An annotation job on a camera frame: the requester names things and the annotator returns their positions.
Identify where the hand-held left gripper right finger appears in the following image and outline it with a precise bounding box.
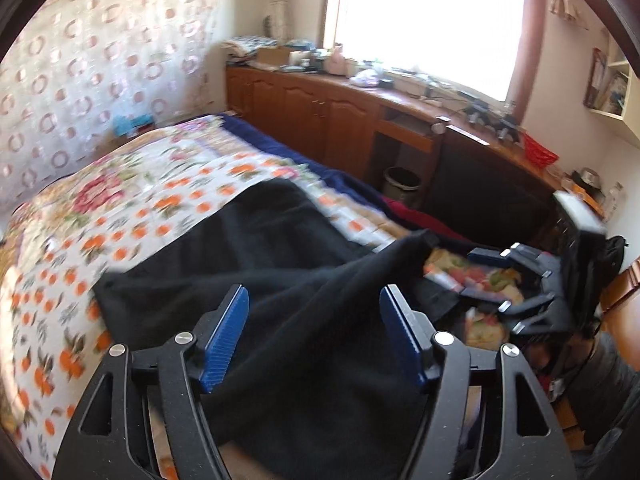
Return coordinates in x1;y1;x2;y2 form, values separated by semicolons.
379;285;568;480

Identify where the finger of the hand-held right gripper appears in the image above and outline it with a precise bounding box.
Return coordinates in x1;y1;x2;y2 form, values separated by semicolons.
467;241;562;288
462;280;573;337

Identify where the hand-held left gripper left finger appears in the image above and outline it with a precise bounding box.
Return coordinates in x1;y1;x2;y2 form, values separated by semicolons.
50;284;250;480

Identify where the black printed t-shirt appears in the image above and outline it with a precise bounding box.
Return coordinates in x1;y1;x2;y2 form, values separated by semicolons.
92;177;483;480

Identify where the person's right forearm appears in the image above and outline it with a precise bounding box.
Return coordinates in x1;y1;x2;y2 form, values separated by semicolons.
567;332;640;433

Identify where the black backpack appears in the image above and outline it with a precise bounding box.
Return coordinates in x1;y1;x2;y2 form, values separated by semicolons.
599;234;630;288

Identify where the black chair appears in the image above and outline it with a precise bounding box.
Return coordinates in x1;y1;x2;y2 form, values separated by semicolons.
422;127;558;243

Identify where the metal bowl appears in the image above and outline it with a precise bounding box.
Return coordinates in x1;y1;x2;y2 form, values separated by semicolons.
571;167;602;190

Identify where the red basket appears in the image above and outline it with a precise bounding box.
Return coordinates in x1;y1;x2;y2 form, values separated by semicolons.
522;132;559;167

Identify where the dark trash bin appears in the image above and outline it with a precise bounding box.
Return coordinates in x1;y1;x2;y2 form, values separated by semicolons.
383;166;422;207

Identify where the black device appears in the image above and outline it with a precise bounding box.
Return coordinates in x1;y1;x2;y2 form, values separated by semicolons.
462;101;493;127
494;114;523;145

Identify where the floral orange print quilt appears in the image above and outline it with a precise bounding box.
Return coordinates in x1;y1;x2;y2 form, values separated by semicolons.
0;115;526;480

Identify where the navy blue bed sheet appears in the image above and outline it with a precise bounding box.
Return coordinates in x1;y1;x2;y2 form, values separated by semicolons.
219;111;403;213

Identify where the white plastic bag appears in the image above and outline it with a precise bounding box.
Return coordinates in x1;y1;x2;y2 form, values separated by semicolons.
349;67;387;88

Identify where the small blue box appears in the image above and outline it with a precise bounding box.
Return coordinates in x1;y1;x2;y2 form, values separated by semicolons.
114;113;157;138

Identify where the long wooden cabinet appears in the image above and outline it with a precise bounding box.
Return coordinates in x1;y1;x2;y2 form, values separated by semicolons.
225;61;573;241

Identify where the bright window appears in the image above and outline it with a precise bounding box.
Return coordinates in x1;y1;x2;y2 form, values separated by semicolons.
322;0;527;105

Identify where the pink bag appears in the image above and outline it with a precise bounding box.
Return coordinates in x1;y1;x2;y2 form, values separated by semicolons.
325;45;347;77

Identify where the cardboard box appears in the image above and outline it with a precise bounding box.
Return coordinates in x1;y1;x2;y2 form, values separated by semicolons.
256;46;292;68

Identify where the stack of folded fabrics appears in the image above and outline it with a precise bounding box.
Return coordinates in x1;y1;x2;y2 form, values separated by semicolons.
222;35;277;64

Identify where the sheer circle pattern curtain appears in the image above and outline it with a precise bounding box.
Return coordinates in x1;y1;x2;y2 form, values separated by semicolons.
0;0;227;213

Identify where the cream wall shelf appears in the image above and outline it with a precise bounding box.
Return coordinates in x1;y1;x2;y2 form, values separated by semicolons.
584;35;640;137

